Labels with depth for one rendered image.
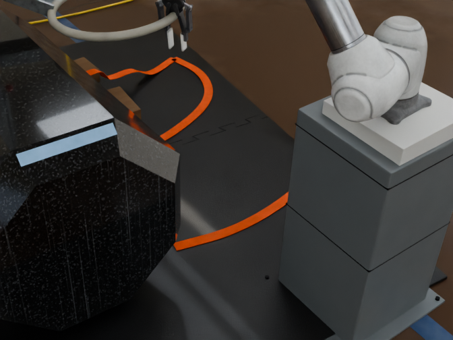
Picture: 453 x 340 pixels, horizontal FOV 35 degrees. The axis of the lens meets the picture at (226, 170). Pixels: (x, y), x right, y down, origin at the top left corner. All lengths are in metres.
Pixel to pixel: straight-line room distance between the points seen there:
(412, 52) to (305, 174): 0.56
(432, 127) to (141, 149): 0.89
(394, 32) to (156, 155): 0.83
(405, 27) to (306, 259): 0.92
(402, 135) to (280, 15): 2.61
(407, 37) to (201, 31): 2.46
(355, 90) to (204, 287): 1.14
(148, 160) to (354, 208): 0.66
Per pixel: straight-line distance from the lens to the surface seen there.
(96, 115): 2.23
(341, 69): 1.94
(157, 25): 2.45
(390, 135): 2.12
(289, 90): 3.87
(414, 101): 2.21
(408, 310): 2.79
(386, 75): 1.96
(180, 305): 2.68
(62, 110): 2.26
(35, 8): 2.68
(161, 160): 2.34
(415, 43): 2.10
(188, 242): 2.90
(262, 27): 4.47
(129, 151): 2.22
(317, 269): 2.54
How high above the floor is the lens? 2.05
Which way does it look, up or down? 39 degrees down
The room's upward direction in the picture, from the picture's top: 3 degrees clockwise
